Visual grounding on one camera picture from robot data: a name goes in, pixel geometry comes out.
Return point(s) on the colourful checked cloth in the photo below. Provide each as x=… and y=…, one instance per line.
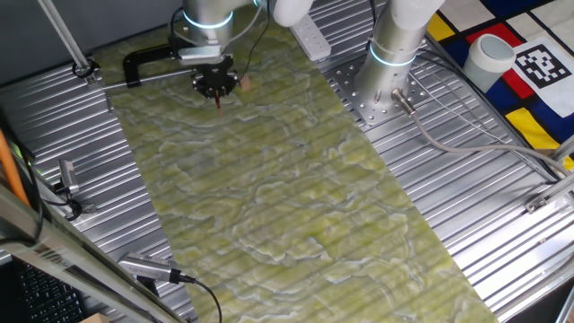
x=533, y=128

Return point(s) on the metal corner bracket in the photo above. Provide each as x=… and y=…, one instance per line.
x=534, y=205

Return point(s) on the black keyboard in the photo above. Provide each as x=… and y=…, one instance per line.
x=49, y=300

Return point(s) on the red pencil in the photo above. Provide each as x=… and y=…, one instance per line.
x=218, y=107

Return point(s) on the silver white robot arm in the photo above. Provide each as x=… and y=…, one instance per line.
x=394, y=40

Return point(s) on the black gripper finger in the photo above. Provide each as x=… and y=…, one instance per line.
x=213, y=93
x=223, y=92

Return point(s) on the black C-clamp with rod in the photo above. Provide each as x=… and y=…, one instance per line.
x=134, y=58

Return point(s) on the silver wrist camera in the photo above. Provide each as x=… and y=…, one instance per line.
x=199, y=54

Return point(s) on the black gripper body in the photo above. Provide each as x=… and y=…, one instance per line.
x=204, y=81

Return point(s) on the small silver camera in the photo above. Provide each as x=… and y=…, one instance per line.
x=68, y=175

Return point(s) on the small wooden block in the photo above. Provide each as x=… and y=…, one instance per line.
x=246, y=83

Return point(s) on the green marble pattern mat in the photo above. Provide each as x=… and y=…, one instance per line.
x=278, y=202

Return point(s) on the aluminium frame bar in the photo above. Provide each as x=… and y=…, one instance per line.
x=558, y=190
x=568, y=309
x=67, y=255
x=566, y=150

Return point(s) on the small metal camera bracket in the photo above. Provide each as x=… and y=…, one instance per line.
x=89, y=208

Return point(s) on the white marker tag sheet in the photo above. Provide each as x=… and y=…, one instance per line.
x=556, y=94

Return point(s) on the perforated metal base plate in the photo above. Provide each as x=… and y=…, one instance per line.
x=381, y=112

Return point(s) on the thin metal pole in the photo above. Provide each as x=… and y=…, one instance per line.
x=63, y=31

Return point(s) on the white power strip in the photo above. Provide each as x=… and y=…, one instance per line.
x=314, y=42

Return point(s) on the ribbed silver camera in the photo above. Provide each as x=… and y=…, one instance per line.
x=145, y=267

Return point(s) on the tan cardboard box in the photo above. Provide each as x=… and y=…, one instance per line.
x=96, y=318

